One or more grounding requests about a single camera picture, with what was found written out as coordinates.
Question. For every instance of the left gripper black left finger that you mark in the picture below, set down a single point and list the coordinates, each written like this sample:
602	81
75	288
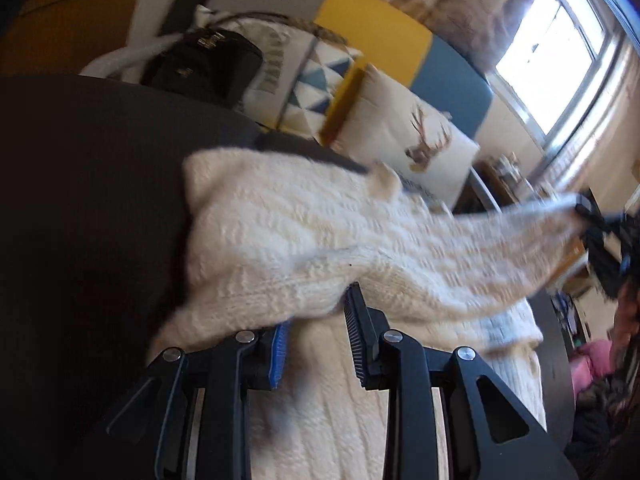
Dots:
187	417

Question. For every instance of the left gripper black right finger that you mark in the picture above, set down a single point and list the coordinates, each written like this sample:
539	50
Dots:
449	415

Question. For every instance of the white knitted sweater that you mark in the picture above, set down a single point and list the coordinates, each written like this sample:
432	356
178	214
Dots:
278	238

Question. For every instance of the wooden side shelf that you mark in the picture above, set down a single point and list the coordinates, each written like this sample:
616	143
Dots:
547	228

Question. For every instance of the window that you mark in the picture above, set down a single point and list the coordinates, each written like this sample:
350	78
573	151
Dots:
556	66

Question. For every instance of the deer print cushion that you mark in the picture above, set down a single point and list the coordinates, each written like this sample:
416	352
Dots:
390	124

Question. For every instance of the black handbag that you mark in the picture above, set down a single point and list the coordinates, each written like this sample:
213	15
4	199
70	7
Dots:
212	65

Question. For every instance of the grey yellow blue sofa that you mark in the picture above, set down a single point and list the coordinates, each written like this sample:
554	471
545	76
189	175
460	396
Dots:
398	45

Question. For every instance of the triangle pattern cushion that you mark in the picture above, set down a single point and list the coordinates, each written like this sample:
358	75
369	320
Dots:
316	86

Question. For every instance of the striped cat print cushion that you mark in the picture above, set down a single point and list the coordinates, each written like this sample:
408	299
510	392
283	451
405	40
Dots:
285	48

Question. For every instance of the orange wooden wardrobe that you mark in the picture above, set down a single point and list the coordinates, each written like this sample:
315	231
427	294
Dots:
62	36

